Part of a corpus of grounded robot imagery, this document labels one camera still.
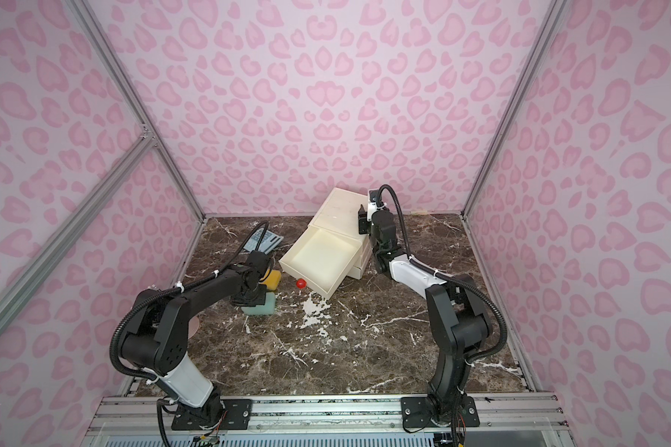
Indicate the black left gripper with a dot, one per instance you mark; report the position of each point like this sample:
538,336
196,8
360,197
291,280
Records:
249,296

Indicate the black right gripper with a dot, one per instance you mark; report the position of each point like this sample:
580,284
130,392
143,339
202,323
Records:
363,221

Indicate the cream drawer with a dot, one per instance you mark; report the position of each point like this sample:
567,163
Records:
322,258
361,262

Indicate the cream top drawer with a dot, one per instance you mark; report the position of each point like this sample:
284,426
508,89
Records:
322,258

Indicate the cream drawer cabinet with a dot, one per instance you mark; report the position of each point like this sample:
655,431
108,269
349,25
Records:
338,215

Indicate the teal sponge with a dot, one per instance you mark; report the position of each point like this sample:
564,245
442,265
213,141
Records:
267,309

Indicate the yellow sponge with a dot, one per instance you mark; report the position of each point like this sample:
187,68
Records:
272,280

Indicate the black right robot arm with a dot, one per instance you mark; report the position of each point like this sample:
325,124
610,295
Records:
465,325

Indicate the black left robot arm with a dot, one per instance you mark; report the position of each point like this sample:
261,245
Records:
151,341

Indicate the light blue calculator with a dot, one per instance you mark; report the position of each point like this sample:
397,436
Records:
264,240

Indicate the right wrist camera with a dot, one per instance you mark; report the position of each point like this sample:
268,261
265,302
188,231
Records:
373,204

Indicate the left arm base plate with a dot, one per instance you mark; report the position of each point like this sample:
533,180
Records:
212,414

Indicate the aluminium mounting rail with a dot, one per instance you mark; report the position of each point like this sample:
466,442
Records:
352,413

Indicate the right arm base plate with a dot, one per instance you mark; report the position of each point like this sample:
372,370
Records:
420,412

